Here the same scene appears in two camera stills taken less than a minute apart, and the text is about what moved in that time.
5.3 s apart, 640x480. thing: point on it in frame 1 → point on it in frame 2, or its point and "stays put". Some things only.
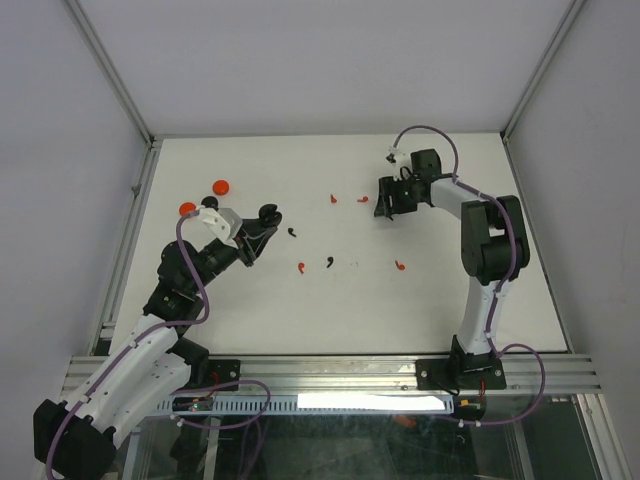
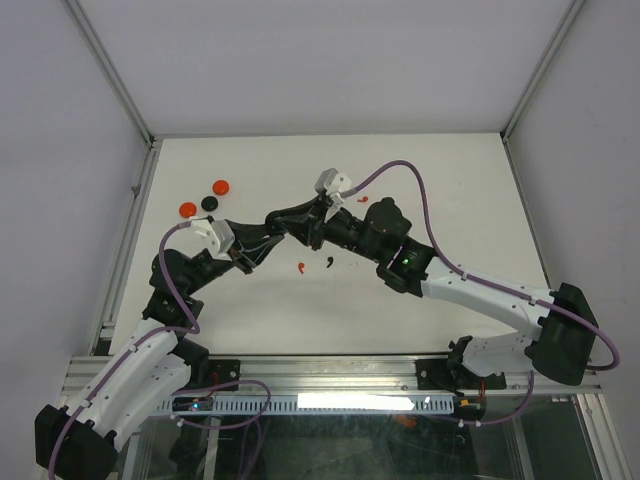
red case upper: (220, 187) stays put
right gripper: (388, 186) → (312, 233)
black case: (209, 201) stays put
